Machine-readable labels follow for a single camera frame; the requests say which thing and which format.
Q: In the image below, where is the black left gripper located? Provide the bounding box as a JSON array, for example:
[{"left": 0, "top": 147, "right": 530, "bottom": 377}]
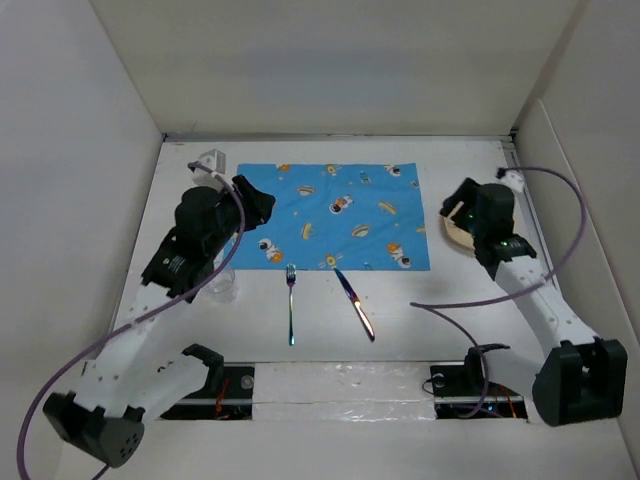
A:
[{"left": 205, "top": 176, "right": 273, "bottom": 257}]

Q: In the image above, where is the beige round plate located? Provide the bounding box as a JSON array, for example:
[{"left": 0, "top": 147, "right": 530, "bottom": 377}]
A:
[{"left": 441, "top": 202, "right": 474, "bottom": 254}]

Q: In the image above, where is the clear drinking glass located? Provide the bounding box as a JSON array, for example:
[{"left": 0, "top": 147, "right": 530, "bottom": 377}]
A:
[{"left": 203, "top": 267, "right": 237, "bottom": 303}]

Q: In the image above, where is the iridescent fork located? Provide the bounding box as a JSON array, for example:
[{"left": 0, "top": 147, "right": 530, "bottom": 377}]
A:
[{"left": 286, "top": 263, "right": 296, "bottom": 346}]

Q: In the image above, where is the blue space-print placemat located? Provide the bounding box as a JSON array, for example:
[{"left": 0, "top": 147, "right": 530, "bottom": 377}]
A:
[{"left": 232, "top": 163, "right": 431, "bottom": 271}]

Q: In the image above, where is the iridescent knife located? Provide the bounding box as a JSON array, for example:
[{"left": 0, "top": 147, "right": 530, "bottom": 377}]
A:
[{"left": 333, "top": 268, "right": 376, "bottom": 343}]

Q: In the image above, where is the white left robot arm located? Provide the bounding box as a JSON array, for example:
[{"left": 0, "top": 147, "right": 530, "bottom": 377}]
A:
[{"left": 43, "top": 175, "right": 276, "bottom": 469}]

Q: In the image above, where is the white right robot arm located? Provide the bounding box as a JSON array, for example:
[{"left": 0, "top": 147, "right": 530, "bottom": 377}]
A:
[{"left": 440, "top": 178, "right": 628, "bottom": 426}]

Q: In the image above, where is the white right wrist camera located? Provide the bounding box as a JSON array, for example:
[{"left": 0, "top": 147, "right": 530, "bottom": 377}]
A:
[{"left": 496, "top": 168, "right": 525, "bottom": 193}]

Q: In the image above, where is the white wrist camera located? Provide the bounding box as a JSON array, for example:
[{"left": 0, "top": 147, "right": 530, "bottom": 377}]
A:
[
  {"left": 496, "top": 168, "right": 525, "bottom": 193},
  {"left": 187, "top": 149, "right": 226, "bottom": 185}
]

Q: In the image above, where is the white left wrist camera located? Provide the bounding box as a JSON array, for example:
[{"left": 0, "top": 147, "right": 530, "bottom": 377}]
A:
[{"left": 187, "top": 149, "right": 226, "bottom": 185}]

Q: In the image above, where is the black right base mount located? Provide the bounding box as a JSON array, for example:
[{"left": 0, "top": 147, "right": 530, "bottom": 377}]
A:
[{"left": 422, "top": 362, "right": 528, "bottom": 420}]

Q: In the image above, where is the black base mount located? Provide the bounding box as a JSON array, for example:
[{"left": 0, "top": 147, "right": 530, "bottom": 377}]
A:
[
  {"left": 422, "top": 362, "right": 528, "bottom": 420},
  {"left": 161, "top": 364, "right": 255, "bottom": 421}
]

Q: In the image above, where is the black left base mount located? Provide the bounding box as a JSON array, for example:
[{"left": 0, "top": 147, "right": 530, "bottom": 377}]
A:
[{"left": 161, "top": 364, "right": 255, "bottom": 421}]

